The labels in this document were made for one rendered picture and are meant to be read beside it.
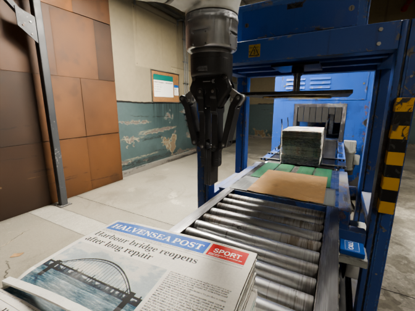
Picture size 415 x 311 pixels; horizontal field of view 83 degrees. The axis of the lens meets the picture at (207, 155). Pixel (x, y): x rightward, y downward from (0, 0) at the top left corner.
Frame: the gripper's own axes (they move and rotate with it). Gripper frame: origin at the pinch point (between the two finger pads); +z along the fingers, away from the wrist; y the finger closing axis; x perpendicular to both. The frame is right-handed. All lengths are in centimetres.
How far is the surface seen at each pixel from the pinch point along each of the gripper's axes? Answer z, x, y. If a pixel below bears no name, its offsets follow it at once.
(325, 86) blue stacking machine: -35, 306, 0
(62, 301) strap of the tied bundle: 9.1, -27.8, -3.1
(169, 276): 10.2, -18.2, 3.8
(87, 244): 10.3, -18.8, -12.4
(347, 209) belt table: 34, 76, 28
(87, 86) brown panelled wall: -38, 175, -291
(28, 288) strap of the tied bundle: 9.6, -28.4, -9.2
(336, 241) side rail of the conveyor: 33, 44, 24
